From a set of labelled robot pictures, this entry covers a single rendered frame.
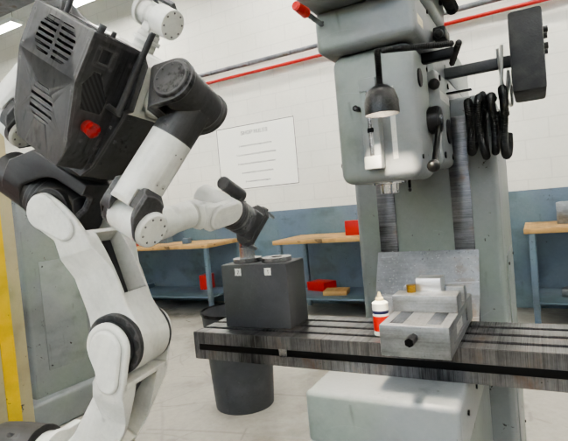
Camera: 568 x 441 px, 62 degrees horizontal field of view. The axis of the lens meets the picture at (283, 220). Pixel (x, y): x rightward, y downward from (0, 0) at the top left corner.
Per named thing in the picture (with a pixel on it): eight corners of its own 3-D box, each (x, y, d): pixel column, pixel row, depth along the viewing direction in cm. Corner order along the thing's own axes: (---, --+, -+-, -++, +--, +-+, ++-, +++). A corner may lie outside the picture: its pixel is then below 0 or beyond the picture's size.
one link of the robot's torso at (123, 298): (99, 390, 107) (10, 211, 112) (145, 363, 123) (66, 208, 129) (148, 362, 102) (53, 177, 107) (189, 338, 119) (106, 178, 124)
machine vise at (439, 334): (452, 360, 98) (447, 308, 98) (381, 355, 105) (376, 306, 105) (473, 318, 129) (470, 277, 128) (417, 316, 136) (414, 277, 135)
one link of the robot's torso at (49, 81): (56, 196, 91) (129, 19, 84) (-32, 122, 105) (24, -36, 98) (162, 205, 118) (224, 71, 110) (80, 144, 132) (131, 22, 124)
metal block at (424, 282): (442, 303, 116) (439, 278, 115) (417, 302, 118) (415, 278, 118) (445, 298, 120) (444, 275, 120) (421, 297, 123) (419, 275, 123)
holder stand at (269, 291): (291, 329, 134) (284, 258, 133) (226, 326, 144) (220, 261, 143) (308, 318, 144) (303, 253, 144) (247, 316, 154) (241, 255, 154)
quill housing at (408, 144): (423, 177, 109) (412, 36, 108) (339, 185, 119) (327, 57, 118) (438, 178, 126) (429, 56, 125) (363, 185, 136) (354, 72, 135)
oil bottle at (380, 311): (388, 337, 119) (384, 293, 118) (372, 336, 120) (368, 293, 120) (392, 332, 122) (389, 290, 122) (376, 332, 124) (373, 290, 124)
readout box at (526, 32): (552, 86, 121) (546, 2, 120) (512, 93, 125) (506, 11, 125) (550, 98, 139) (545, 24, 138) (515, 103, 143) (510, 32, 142)
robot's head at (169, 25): (152, 43, 105) (169, 4, 103) (123, 27, 109) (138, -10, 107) (172, 53, 110) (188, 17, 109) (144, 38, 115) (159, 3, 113)
